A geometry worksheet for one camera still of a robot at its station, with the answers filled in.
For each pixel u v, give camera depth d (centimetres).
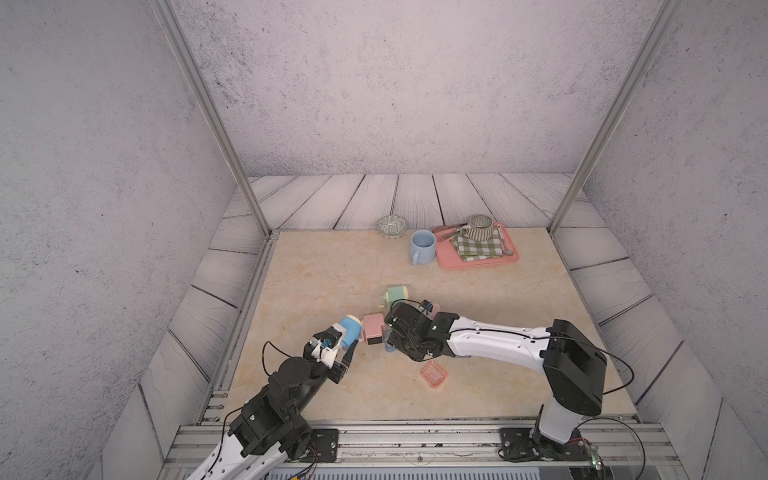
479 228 112
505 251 113
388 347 76
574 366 44
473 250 113
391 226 122
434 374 84
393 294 95
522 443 73
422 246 107
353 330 71
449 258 113
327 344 59
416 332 63
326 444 73
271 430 52
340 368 64
